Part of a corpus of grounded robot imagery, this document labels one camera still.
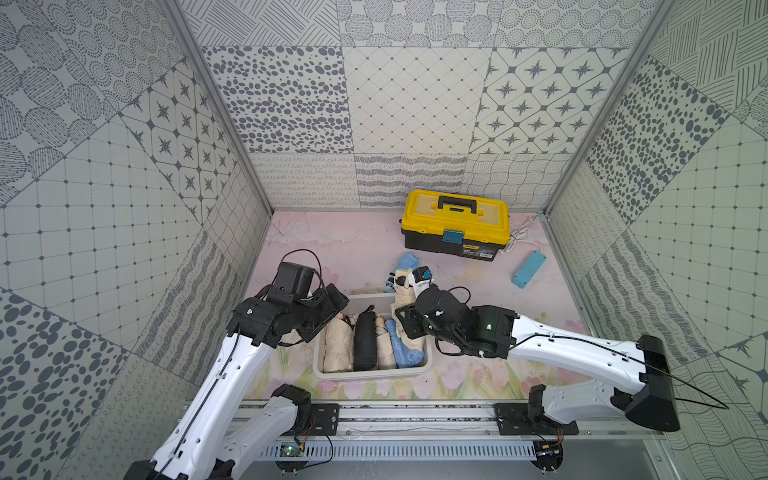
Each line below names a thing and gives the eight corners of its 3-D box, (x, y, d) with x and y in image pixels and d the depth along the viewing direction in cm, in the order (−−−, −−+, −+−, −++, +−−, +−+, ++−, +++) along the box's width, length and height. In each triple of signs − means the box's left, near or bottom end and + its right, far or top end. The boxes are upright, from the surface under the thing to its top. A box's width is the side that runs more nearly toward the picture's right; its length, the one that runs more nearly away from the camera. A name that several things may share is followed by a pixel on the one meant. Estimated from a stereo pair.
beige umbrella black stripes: (378, 376, 83) (376, 368, 78) (371, 326, 93) (370, 316, 87) (395, 372, 84) (396, 365, 78) (387, 323, 93) (387, 313, 88)
